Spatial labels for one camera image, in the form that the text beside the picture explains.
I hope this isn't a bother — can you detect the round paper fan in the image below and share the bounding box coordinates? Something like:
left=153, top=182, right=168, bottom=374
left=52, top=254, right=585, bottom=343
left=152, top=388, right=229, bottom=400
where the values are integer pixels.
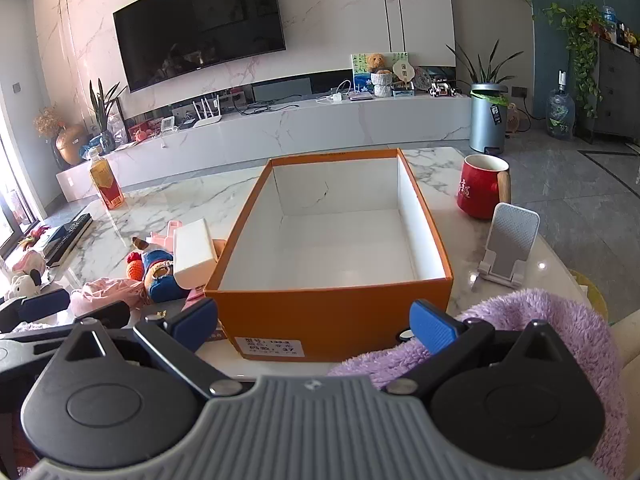
left=391, top=60, right=416, bottom=86

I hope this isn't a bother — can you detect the black remote control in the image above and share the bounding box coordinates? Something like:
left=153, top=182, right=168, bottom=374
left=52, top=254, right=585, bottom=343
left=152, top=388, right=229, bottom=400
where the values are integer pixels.
left=45, top=212, right=93, bottom=267

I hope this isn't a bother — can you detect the pink plush toy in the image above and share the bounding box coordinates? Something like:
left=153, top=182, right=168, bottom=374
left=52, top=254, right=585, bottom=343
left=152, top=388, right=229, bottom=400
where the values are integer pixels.
left=10, top=250, right=48, bottom=273

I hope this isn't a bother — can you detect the pink phone stand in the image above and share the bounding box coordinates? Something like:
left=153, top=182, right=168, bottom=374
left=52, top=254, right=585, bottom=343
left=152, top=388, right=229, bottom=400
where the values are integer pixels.
left=149, top=220, right=182, bottom=253

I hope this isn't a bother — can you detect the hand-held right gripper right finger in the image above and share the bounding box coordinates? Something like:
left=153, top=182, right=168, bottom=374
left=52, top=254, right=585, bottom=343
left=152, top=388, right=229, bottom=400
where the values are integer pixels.
left=384, top=300, right=581, bottom=397

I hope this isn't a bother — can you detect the blue water jug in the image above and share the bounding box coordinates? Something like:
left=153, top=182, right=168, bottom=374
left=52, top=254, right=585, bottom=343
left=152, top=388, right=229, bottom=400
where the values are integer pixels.
left=546, top=71, right=576, bottom=141

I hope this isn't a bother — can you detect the white phone stand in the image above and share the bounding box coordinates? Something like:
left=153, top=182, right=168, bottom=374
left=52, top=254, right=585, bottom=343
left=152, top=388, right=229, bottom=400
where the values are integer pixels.
left=470, top=203, right=541, bottom=289

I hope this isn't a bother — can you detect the pink cloth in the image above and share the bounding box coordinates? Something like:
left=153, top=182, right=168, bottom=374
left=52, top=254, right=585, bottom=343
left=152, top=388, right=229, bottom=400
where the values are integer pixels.
left=69, top=280, right=146, bottom=317

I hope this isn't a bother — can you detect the dark picture booklet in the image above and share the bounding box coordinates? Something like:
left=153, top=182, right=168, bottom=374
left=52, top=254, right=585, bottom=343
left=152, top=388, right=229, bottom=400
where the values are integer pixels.
left=137, top=307, right=173, bottom=328

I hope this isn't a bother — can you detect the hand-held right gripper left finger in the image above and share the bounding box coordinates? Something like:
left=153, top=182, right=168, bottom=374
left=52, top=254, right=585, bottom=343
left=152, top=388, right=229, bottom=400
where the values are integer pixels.
left=54, top=298, right=243, bottom=399

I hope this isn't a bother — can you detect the white marble TV console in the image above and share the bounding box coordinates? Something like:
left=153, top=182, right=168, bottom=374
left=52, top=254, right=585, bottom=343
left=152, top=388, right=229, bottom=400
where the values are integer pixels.
left=56, top=94, right=473, bottom=203

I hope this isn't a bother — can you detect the white router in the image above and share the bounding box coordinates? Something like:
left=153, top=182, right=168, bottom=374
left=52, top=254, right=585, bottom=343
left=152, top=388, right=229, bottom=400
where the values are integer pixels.
left=192, top=99, right=223, bottom=128

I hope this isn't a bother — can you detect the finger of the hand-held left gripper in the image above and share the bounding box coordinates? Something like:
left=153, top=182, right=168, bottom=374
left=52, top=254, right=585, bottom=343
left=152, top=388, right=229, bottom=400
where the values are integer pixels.
left=0, top=287, right=72, bottom=333
left=0, top=303, right=132, bottom=361

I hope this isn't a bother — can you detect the red mug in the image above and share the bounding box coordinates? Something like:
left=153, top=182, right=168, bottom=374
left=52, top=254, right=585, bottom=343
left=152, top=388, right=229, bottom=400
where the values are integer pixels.
left=456, top=154, right=512, bottom=221

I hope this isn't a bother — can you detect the purple fluffy cloth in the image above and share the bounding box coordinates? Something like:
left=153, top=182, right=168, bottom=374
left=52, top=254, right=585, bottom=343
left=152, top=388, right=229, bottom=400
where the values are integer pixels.
left=327, top=287, right=628, bottom=480

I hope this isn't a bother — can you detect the green leafy potted plant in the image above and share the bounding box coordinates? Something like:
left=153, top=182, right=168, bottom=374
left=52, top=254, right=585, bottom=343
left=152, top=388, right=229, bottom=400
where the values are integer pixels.
left=89, top=78, right=128, bottom=153

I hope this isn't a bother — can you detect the black wall television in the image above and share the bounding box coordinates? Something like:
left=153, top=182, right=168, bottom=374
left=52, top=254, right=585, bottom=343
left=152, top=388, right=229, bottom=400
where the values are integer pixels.
left=113, top=0, right=287, bottom=93

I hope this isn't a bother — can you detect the orange cardboard box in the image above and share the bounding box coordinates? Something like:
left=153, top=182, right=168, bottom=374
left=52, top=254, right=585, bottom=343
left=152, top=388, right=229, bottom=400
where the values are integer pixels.
left=204, top=148, right=454, bottom=362

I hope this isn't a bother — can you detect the grey cabinet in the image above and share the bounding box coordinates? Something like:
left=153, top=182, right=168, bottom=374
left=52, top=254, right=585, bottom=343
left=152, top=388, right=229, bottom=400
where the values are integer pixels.
left=592, top=37, right=640, bottom=143

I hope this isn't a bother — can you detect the white black plush dog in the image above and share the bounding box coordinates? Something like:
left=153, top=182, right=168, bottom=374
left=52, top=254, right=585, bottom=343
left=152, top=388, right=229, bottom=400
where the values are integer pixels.
left=5, top=269, right=43, bottom=301

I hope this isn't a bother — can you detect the long-leaf potted plant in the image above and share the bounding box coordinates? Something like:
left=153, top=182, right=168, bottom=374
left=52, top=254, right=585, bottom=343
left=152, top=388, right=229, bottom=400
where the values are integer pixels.
left=446, top=40, right=523, bottom=92

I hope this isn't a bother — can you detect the white rectangular box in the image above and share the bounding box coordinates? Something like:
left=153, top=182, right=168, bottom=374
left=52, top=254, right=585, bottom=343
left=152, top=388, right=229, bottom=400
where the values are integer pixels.
left=172, top=218, right=219, bottom=292

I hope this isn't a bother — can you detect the green flower painting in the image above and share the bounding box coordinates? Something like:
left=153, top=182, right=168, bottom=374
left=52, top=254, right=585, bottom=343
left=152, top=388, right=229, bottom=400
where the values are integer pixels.
left=351, top=51, right=411, bottom=92

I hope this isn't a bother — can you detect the dried flower bunch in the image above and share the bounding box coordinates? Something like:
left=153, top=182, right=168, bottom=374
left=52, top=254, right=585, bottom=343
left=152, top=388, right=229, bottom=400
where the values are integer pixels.
left=34, top=106, right=66, bottom=137

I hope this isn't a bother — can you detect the silver trash can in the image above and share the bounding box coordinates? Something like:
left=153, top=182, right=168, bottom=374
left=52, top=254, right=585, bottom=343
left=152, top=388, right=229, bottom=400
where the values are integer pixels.
left=469, top=83, right=510, bottom=156

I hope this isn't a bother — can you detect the stuffed bear blue outfit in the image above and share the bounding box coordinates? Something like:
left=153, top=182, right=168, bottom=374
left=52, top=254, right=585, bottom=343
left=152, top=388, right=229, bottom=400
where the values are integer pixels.
left=131, top=236, right=188, bottom=304

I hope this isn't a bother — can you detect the hanging ivy plant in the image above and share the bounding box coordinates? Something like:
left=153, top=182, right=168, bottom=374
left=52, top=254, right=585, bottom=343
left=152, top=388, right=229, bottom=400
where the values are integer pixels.
left=542, top=2, right=608, bottom=118

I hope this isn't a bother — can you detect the copper vase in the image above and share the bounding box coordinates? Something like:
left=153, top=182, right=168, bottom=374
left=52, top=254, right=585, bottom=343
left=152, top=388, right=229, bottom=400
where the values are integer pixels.
left=54, top=122, right=91, bottom=167

